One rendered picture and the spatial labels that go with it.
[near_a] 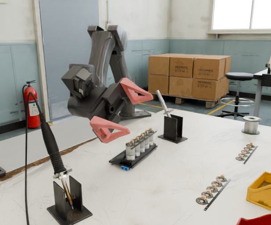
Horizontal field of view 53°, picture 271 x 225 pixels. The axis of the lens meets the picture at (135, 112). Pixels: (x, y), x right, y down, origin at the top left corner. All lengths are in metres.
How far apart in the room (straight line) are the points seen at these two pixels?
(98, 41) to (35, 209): 0.47
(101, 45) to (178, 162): 0.39
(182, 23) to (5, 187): 5.17
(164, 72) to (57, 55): 1.73
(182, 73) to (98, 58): 3.59
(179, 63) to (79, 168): 3.70
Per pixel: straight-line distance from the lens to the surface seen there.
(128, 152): 0.70
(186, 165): 0.75
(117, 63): 0.94
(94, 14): 4.08
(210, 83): 4.18
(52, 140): 0.56
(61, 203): 0.55
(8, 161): 0.83
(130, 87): 0.59
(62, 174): 0.55
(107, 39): 0.80
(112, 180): 0.67
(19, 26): 3.45
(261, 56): 5.08
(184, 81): 4.32
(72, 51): 3.79
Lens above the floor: 1.09
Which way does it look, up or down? 16 degrees down
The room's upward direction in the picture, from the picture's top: straight up
